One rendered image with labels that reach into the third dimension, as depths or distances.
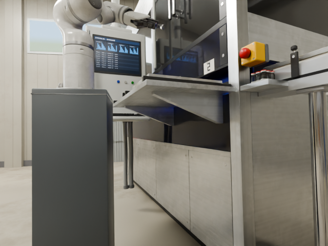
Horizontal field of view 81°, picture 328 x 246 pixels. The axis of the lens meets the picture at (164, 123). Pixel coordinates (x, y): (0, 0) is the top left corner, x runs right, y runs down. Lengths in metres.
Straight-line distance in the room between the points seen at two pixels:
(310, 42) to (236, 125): 0.67
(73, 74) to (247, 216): 0.90
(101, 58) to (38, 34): 3.50
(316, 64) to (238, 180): 0.50
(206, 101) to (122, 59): 1.04
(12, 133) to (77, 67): 4.07
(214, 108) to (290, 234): 0.69
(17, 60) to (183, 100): 4.45
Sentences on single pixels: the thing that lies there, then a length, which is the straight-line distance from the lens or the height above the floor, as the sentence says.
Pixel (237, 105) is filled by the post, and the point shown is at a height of 0.80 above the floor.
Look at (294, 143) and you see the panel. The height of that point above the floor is 0.62.
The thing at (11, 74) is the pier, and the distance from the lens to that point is 4.98.
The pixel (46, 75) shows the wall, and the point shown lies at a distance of 4.83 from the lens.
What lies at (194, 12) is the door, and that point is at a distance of 1.30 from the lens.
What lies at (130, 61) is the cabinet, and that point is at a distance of 1.75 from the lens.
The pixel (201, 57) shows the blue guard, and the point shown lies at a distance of 1.11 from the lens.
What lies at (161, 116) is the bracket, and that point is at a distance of 1.31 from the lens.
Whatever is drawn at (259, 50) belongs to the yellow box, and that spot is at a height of 1.00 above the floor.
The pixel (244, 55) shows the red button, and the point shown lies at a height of 0.98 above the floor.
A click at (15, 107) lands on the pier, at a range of 4.84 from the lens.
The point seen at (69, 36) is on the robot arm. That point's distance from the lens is 0.90.
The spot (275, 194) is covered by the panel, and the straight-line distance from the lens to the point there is 1.05.
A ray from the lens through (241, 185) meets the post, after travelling 0.89.
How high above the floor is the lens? 0.71
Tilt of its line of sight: 2 degrees up
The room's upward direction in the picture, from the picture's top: 1 degrees counter-clockwise
